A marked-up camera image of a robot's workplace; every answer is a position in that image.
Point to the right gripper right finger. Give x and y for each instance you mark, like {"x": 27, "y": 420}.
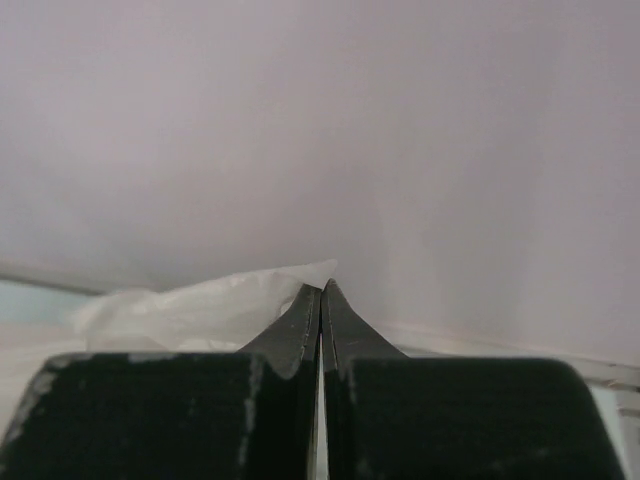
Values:
{"x": 391, "y": 416}

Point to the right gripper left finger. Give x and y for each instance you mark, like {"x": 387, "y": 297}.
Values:
{"x": 250, "y": 414}

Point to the white printed plastic bag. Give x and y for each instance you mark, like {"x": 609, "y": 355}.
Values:
{"x": 222, "y": 314}

